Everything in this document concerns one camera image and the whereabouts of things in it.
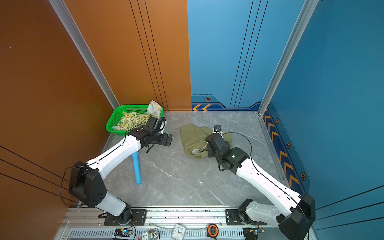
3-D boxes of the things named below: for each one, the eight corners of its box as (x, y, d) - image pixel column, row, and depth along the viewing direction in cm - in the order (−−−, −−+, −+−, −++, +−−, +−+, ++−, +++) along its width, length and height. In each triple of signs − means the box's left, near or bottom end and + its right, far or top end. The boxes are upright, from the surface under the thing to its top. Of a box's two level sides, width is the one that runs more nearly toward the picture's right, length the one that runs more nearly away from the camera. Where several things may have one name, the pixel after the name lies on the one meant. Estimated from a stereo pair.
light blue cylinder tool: (136, 185, 86) (134, 184, 83) (132, 155, 98) (131, 153, 96) (143, 183, 87) (141, 181, 84) (138, 153, 99) (137, 151, 97)
